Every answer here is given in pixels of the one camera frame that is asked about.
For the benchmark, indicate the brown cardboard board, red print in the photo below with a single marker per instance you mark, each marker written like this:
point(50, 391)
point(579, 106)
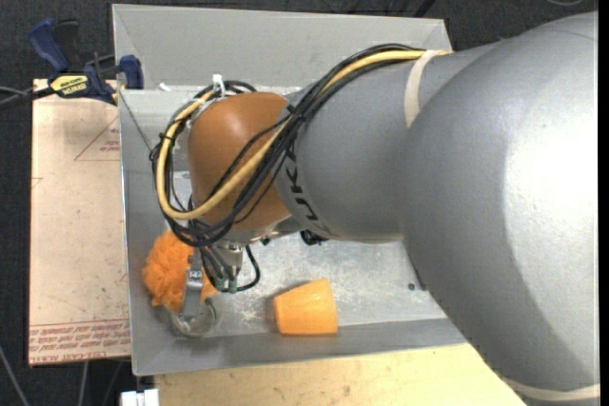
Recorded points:
point(76, 228)

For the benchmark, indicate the orange fluffy toy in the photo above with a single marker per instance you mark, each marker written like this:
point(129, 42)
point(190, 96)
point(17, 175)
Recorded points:
point(164, 268)

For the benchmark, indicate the clear glass cup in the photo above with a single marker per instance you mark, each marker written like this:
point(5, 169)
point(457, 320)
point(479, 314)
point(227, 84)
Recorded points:
point(209, 321)

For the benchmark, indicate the grey metal bin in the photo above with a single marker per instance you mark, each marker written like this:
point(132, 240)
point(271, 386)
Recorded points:
point(361, 266)

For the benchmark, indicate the orange plastic cup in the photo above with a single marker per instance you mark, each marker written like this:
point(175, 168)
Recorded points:
point(307, 309)

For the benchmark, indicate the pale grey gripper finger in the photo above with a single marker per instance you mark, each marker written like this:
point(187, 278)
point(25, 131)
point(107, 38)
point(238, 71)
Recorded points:
point(193, 297)

